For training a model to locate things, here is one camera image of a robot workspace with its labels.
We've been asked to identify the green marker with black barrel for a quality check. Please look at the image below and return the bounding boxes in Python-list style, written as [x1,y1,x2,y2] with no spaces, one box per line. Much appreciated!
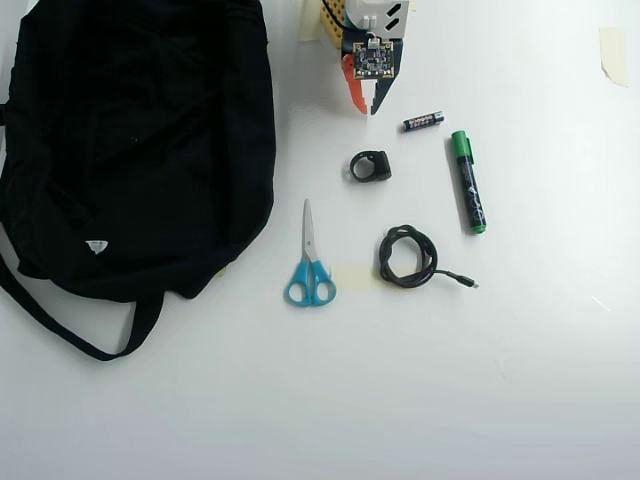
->
[450,130,489,236]

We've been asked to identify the coiled black USB cable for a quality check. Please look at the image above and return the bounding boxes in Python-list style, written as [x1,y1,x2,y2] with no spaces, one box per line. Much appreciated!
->
[378,224,480,290]

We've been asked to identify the black AAA battery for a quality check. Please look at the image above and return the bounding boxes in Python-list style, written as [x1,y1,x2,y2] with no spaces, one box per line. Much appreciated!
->
[402,110,445,134]

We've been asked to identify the black fabric bag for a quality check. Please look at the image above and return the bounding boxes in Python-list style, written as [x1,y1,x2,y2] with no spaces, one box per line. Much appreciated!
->
[0,0,278,363]

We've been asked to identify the bare camera circuit board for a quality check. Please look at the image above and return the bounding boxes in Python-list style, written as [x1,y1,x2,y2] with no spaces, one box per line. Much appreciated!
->
[352,42,396,80]

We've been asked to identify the yellow perforated base block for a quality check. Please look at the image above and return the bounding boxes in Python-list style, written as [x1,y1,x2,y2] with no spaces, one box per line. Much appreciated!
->
[318,0,351,52]

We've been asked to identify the short beige masking tape patch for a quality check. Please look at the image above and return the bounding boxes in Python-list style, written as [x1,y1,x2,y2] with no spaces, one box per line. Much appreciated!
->
[330,262,375,291]

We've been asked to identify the long beige masking tape strip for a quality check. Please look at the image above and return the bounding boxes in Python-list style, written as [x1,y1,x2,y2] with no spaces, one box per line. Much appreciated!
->
[298,0,321,42]

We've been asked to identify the torn beige masking tape piece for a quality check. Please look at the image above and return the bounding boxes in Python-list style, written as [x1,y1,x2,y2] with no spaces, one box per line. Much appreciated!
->
[598,27,629,89]

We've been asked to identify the black plastic ring clamp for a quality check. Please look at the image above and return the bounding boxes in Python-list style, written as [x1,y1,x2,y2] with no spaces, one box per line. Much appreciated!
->
[348,149,393,184]

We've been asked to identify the dark navy gripper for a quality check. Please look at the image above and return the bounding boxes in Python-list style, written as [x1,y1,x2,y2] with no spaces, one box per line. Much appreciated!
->
[341,28,405,117]

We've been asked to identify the blue handled scissors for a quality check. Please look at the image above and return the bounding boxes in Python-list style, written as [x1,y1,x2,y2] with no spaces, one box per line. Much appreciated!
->
[284,198,337,308]

